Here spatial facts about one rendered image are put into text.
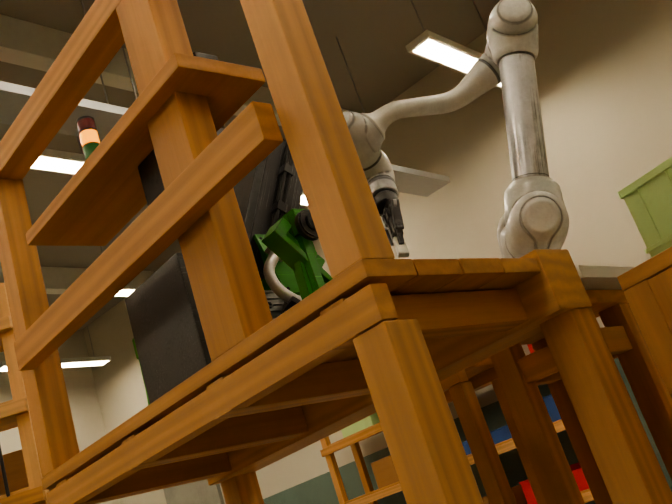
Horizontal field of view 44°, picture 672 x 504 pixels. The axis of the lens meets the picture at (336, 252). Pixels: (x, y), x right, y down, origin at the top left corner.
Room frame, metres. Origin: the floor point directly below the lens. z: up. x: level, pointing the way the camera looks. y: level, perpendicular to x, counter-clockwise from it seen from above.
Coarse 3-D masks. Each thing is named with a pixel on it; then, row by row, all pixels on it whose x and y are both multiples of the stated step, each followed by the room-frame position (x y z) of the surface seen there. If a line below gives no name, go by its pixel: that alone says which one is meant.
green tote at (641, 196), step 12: (660, 168) 1.73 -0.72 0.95; (636, 180) 1.78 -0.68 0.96; (648, 180) 1.76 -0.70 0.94; (660, 180) 1.74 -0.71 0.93; (624, 192) 1.81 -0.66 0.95; (636, 192) 1.79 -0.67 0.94; (648, 192) 1.77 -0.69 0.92; (660, 192) 1.75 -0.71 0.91; (636, 204) 1.80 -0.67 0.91; (648, 204) 1.78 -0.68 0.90; (660, 204) 1.76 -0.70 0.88; (636, 216) 1.81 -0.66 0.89; (648, 216) 1.79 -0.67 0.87; (660, 216) 1.77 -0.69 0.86; (648, 228) 1.80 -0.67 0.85; (660, 228) 1.78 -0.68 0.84; (648, 240) 1.81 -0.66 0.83; (660, 240) 1.79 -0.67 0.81; (648, 252) 1.82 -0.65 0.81; (660, 252) 1.80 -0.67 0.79
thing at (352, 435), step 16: (544, 400) 7.28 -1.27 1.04; (368, 416) 8.42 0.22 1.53; (352, 432) 8.57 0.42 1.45; (368, 432) 8.35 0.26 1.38; (496, 432) 7.65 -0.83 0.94; (336, 448) 8.62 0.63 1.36; (352, 448) 9.12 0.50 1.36; (464, 448) 7.85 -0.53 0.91; (496, 448) 7.56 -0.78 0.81; (512, 448) 7.47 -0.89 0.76; (336, 464) 8.79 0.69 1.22; (384, 464) 8.46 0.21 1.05; (576, 464) 7.62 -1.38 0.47; (336, 480) 8.76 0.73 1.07; (368, 480) 9.12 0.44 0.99; (384, 480) 8.50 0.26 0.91; (528, 480) 7.54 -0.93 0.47; (576, 480) 7.28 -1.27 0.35; (368, 496) 8.50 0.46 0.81; (384, 496) 8.38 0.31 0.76; (528, 496) 7.57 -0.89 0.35; (592, 496) 7.15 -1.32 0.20
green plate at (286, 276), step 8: (256, 240) 2.15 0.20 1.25; (264, 248) 2.14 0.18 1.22; (264, 256) 2.14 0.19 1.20; (280, 264) 2.15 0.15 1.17; (280, 272) 2.13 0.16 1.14; (288, 272) 2.15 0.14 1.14; (264, 280) 2.18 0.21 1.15; (280, 280) 2.12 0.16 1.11; (288, 280) 2.14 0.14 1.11; (264, 288) 2.18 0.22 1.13; (288, 288) 2.12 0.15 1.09; (296, 288) 2.14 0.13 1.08
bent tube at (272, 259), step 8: (272, 256) 2.09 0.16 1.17; (264, 264) 2.08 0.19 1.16; (272, 264) 2.08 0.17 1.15; (264, 272) 2.06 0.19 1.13; (272, 272) 2.06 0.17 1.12; (272, 280) 2.05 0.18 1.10; (272, 288) 2.06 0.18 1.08; (280, 288) 2.05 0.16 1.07; (280, 296) 2.06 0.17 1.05; (288, 296) 2.06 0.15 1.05; (296, 296) 2.07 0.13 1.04
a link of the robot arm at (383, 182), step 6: (372, 180) 2.29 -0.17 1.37; (378, 180) 2.28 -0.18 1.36; (384, 180) 2.28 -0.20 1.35; (390, 180) 2.29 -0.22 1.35; (372, 186) 2.28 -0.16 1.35; (378, 186) 2.27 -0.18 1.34; (384, 186) 2.27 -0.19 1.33; (390, 186) 2.27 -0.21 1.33; (372, 192) 2.28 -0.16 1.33; (378, 192) 2.28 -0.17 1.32; (396, 192) 2.30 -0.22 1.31
